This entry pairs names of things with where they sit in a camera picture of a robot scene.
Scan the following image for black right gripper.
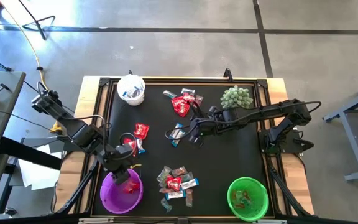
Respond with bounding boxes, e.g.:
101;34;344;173
187;107;229;147

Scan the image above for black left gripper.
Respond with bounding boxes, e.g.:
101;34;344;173
103;143;135;186

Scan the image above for purple plastic bucket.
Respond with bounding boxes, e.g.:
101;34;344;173
99;167;145;215

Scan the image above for black table mat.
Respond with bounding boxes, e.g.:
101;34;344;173
92;83;275;217

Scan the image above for artificial green potted plant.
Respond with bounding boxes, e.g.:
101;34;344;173
219;85;255;110

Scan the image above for white plastic bucket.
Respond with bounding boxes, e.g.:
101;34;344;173
116;73;146;106

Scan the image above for white paper sheets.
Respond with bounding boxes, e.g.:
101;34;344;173
17;144;62;191

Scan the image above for green plastic bucket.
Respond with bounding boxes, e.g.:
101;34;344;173
226;176;270;222

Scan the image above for black table leg beam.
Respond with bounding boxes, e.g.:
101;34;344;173
0;136;62;170

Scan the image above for grey side table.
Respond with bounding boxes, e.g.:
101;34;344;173
0;70;27;220

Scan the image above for black tripod stand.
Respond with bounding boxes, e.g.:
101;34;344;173
17;0;57;41

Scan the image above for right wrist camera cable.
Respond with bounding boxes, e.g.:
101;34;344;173
165;101;205;141

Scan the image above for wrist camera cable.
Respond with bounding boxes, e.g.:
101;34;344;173
165;101;205;141
63;114;139;160

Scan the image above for black frame strut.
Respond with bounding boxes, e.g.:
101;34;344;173
56;152;102;215
265;155;312;217

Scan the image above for black aluminium table frame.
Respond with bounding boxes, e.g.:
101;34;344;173
73;76;293;218

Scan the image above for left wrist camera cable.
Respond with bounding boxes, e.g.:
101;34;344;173
63;114;139;160

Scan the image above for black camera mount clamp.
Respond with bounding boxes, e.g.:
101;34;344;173
223;67;234;82

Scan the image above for yellow floor cable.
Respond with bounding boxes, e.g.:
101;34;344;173
0;0;63;135

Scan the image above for grey metal table frame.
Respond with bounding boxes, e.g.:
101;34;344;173
323;79;358;182

